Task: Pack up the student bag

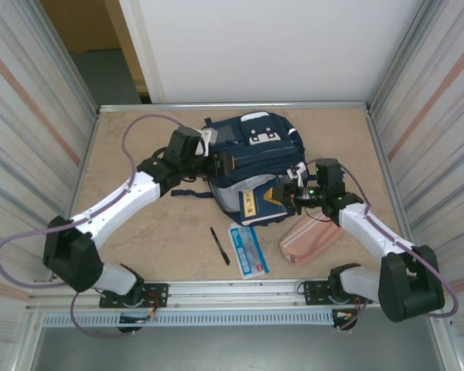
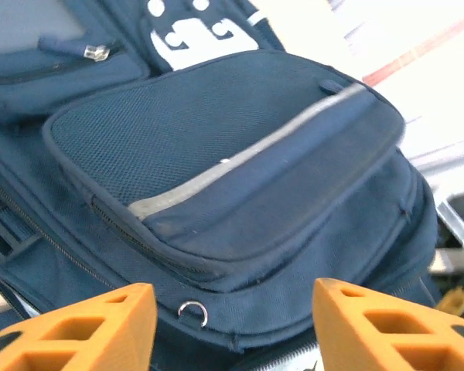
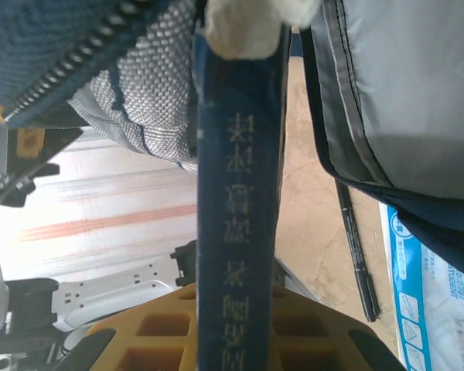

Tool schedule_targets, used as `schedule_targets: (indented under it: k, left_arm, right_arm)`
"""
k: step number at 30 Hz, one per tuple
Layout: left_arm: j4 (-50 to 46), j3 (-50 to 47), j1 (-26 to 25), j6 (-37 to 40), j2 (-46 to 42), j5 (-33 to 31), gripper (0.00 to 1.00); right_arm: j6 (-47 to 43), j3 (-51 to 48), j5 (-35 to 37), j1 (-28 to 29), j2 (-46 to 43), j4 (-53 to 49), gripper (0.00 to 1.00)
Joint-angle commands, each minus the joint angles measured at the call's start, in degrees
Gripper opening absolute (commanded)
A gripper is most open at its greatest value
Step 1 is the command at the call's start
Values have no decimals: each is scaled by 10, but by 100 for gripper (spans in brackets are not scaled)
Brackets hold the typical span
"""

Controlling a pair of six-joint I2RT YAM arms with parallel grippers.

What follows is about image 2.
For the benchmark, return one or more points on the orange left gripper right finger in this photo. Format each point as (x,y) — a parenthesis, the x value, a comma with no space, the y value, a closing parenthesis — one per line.
(379,332)

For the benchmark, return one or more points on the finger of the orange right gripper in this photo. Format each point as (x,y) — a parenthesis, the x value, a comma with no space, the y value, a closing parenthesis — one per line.
(454,303)

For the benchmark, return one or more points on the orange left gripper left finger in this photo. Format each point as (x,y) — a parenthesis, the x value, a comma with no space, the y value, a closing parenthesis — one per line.
(81,336)

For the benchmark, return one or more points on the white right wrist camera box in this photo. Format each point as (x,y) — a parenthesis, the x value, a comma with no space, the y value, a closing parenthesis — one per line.
(460,220)

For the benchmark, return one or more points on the navy blue backpack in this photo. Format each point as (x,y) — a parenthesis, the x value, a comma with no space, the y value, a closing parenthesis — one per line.
(216,154)

